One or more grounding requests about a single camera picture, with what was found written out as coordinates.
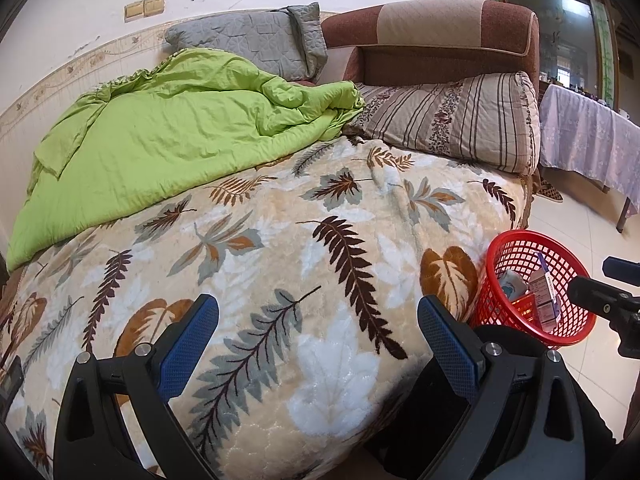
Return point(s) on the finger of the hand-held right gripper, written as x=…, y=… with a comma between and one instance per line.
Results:
x=600, y=297
x=622, y=269

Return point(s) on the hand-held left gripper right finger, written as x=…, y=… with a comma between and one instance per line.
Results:
x=447, y=345

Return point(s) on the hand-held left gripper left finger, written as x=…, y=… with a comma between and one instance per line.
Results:
x=187, y=347

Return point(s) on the long white carton box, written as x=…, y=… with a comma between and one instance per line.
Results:
x=547, y=300

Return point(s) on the red plastic mesh basket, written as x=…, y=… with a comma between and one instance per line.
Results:
x=500, y=255

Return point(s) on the dark table leg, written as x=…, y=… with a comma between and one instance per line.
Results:
x=624, y=215

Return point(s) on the person's dark trouser leg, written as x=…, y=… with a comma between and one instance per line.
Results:
x=510, y=337

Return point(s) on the leopard print slipper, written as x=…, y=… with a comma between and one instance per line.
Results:
x=549, y=192

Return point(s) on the leaf print blanket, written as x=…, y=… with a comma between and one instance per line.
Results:
x=300, y=285

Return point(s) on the table with lilac cloth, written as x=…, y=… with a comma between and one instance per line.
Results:
x=585, y=135

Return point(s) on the black smartphone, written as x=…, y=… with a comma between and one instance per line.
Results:
x=11, y=385

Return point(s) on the green quilt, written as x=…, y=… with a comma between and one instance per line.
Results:
x=175, y=135

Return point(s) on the striped beige pillow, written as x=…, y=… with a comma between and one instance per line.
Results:
x=450, y=120

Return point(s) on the wooden framed window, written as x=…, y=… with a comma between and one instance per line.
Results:
x=550, y=25

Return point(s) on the brown padded headboard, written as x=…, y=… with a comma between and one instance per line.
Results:
x=425, y=25

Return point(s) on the grey quilted pillow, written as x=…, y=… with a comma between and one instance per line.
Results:
x=250, y=35

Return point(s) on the brass wall switch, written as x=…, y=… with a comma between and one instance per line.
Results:
x=154, y=5
x=134, y=12

